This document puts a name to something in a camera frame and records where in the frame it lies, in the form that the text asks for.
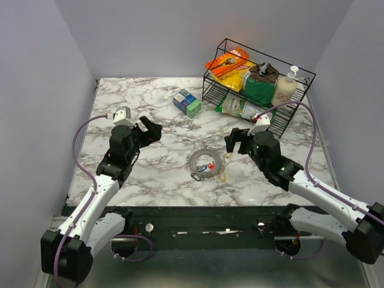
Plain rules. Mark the yellow snack bag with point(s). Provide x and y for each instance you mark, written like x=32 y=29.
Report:
x=233 y=79

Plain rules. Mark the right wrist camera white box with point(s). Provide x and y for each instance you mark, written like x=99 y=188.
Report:
x=261 y=123

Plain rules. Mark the black wire rack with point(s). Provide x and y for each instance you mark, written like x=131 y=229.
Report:
x=213 y=92

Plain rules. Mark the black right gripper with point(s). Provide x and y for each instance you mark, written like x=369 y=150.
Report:
x=240 y=134

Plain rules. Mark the green brown paper bag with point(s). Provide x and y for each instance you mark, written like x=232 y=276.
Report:
x=258 y=83

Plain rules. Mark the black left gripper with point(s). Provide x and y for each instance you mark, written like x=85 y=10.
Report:
x=153 y=134

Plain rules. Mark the cream pump soap bottle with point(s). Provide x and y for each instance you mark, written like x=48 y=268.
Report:
x=285 y=87

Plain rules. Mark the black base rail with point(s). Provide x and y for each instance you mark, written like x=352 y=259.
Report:
x=210 y=228

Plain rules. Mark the black key tag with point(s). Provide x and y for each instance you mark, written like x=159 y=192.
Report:
x=196 y=177

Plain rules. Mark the orange razor package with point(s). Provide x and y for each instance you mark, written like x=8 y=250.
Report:
x=227 y=62

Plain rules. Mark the blue tag key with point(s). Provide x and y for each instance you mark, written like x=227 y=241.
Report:
x=201 y=168

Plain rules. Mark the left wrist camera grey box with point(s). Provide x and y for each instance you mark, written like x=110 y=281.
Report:
x=121 y=115

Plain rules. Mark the yellow key tag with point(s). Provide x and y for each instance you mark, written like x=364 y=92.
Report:
x=223 y=177

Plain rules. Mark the blue green box stack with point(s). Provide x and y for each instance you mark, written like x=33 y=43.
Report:
x=187 y=103

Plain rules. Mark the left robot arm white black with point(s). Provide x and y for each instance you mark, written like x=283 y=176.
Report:
x=68 y=252

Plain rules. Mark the green white snack pouch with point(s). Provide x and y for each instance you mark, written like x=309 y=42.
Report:
x=235 y=106

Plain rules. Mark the metal disc with keyrings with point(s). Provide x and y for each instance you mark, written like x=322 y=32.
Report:
x=203 y=155

